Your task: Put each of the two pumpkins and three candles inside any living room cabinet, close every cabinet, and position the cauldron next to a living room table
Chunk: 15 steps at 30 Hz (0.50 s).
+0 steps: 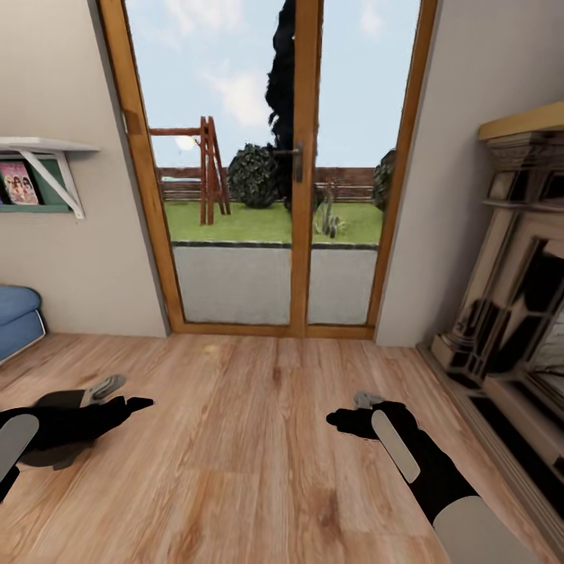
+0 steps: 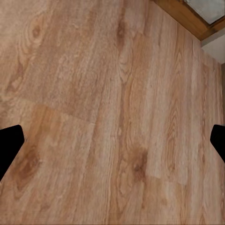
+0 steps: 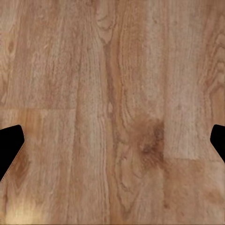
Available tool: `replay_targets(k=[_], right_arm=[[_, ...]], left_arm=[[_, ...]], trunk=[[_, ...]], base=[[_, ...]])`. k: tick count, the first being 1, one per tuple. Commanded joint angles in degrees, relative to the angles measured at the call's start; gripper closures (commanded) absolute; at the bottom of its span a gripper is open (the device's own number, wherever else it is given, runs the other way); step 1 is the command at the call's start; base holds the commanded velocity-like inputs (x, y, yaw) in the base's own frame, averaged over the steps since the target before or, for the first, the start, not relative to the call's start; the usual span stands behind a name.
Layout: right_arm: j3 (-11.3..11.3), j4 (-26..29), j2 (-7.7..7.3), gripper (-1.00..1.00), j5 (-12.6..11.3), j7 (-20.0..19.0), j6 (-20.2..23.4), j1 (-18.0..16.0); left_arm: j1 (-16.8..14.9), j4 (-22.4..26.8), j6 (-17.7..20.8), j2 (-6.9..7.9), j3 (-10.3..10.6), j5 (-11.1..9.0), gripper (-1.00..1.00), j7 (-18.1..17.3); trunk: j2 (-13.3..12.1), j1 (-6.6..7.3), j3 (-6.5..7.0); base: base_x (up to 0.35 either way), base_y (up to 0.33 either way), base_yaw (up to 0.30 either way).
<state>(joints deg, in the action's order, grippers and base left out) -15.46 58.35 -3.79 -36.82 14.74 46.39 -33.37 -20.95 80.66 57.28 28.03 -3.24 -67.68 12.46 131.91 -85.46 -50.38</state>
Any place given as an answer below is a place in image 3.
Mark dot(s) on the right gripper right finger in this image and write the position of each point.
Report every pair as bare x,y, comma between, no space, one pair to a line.
218,140

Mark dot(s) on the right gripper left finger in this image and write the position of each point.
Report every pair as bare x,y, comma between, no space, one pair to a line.
11,140

